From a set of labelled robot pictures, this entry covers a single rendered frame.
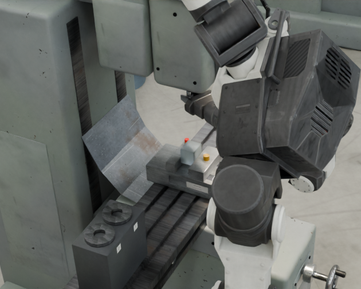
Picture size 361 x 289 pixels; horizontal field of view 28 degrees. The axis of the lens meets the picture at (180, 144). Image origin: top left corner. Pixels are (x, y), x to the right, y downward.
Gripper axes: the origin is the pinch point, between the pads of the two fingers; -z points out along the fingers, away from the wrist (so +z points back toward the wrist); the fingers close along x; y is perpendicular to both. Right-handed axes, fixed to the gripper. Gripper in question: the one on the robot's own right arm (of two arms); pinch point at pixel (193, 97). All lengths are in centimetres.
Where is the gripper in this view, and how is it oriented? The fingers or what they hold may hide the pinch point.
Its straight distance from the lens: 240.7
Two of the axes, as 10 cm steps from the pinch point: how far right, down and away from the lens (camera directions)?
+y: 0.4, 8.2, 5.8
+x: -7.9, 3.8, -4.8
